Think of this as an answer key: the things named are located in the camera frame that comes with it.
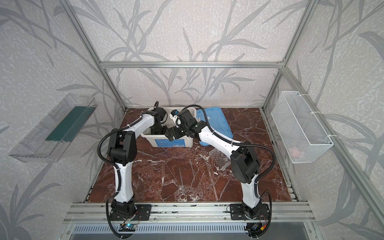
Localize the clear acrylic test tube rack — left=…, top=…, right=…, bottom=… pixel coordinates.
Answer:
left=209, top=149, right=231, bottom=170

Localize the white wire mesh basket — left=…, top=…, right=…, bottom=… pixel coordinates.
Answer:
left=271, top=91, right=334, bottom=164

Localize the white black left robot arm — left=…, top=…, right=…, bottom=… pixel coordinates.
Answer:
left=108, top=107, right=167, bottom=216

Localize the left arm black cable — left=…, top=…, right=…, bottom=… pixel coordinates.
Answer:
left=96, top=101, right=160, bottom=238

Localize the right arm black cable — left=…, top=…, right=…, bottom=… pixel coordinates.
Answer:
left=176, top=104, right=277, bottom=238

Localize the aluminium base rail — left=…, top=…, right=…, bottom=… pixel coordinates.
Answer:
left=63, top=202, right=316, bottom=224

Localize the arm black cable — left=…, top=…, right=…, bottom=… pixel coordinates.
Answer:
left=176, top=104, right=277, bottom=238
left=96, top=101, right=160, bottom=238

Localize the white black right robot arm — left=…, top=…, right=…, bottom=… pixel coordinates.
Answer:
left=165, top=109, right=262, bottom=220

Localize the clear acrylic wall shelf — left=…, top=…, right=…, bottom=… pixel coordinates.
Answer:
left=9, top=94, right=98, bottom=163

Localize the blue plastic bin lid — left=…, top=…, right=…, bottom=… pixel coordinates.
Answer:
left=197, top=107, right=233, bottom=139

